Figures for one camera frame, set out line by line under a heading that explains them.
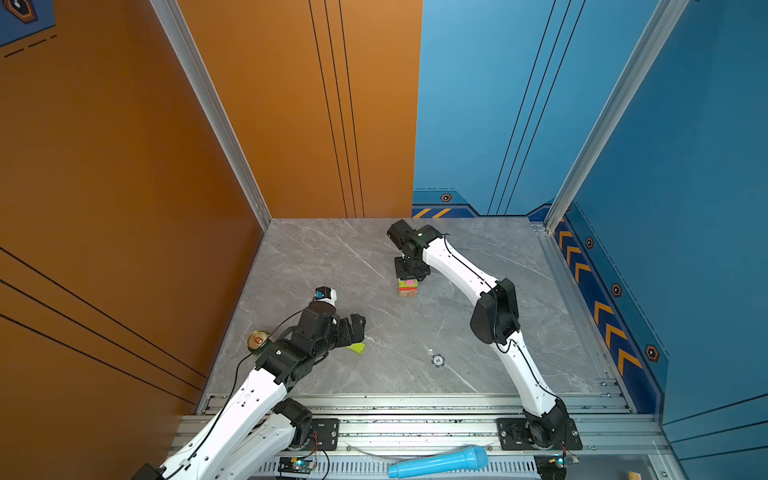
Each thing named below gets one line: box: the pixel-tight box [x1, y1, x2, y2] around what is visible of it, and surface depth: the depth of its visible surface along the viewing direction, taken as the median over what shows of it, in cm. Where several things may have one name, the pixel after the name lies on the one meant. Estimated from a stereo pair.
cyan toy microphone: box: [387, 446, 489, 479], surface depth 69 cm
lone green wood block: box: [346, 342, 366, 355], surface depth 88 cm
